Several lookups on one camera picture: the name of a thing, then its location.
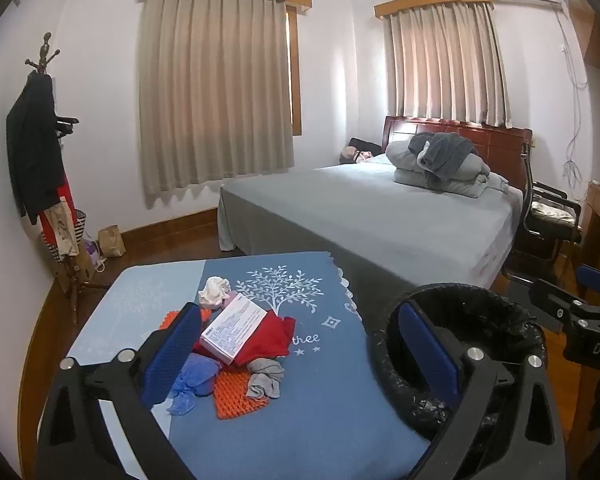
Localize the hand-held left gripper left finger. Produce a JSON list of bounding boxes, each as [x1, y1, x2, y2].
[[35, 302, 203, 480]]

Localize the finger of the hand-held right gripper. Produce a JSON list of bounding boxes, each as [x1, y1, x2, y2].
[[576, 264, 600, 307], [530, 277, 588, 335]]

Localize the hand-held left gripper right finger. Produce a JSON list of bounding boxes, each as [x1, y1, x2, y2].
[[397, 300, 566, 480]]

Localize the trash bin with black liner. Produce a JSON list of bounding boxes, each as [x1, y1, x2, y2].
[[367, 282, 548, 441]]

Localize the red cloth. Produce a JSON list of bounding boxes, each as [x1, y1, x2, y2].
[[192, 310, 297, 366]]

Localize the orange foam net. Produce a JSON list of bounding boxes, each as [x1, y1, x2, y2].
[[212, 360, 271, 420], [160, 309, 211, 332]]

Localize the white and pink carton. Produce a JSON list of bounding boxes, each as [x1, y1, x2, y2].
[[200, 292, 269, 366]]

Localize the white crumpled tissue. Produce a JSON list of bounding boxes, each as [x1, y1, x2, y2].
[[198, 276, 231, 310]]

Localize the black office chair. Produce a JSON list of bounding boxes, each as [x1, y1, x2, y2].
[[502, 137, 583, 291]]

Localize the grey cloth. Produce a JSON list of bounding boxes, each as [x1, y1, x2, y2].
[[246, 358, 286, 400]]

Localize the blue tree-print tablecloth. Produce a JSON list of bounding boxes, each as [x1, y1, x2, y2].
[[62, 251, 431, 480]]

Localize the cardboard box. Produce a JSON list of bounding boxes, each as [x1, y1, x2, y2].
[[55, 255, 95, 293]]

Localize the brown paper bag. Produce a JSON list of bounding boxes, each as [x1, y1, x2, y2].
[[97, 225, 127, 259]]

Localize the purple appliance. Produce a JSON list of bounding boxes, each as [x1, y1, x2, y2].
[[84, 240, 107, 272]]

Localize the bed with grey sheet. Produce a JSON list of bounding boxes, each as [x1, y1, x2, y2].
[[217, 152, 526, 306]]

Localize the striped bag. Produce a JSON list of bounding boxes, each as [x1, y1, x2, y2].
[[42, 209, 88, 263]]

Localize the wooden headboard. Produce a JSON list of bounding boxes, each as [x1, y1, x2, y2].
[[382, 115, 533, 191]]

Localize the beige tote bag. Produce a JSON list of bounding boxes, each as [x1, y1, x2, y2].
[[47, 200, 81, 257]]

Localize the dark grey garment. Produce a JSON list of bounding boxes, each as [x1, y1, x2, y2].
[[407, 131, 491, 191]]

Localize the red garment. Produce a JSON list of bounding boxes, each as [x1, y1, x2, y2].
[[37, 175, 78, 251]]

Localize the dark bag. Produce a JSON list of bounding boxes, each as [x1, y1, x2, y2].
[[339, 137, 383, 166]]

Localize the wooden cabinet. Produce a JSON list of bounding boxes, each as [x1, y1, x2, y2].
[[565, 0, 600, 78]]

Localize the black coat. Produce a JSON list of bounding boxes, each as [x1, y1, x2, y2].
[[6, 72, 66, 226]]

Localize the wide beige curtain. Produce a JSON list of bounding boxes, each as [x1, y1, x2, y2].
[[139, 0, 296, 208]]

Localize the short wooden curtain pelmet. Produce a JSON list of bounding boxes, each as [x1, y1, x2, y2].
[[374, 0, 495, 20]]

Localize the wooden coat rack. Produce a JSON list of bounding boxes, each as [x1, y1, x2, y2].
[[24, 32, 111, 326]]

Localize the white cable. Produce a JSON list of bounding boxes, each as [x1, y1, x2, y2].
[[555, 7, 589, 186]]

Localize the wooden window frame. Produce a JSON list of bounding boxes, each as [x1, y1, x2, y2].
[[285, 4, 302, 136]]

